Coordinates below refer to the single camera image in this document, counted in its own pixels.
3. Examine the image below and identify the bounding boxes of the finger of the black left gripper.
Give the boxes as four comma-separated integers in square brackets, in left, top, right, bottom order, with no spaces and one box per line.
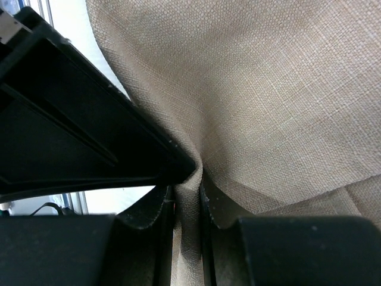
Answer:
[1,7,196,202]

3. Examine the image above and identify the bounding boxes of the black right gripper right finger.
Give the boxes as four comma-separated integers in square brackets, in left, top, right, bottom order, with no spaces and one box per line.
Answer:
[199,178,380,285]

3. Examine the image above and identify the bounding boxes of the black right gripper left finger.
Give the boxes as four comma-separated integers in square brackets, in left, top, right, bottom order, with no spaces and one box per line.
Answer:
[1,186,174,285]

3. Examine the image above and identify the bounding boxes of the beige cloth napkin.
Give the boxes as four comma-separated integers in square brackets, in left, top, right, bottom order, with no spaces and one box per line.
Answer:
[86,1,380,285]

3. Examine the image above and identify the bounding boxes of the aluminium front mounting rail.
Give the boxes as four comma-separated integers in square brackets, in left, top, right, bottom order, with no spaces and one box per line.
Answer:
[0,190,90,216]

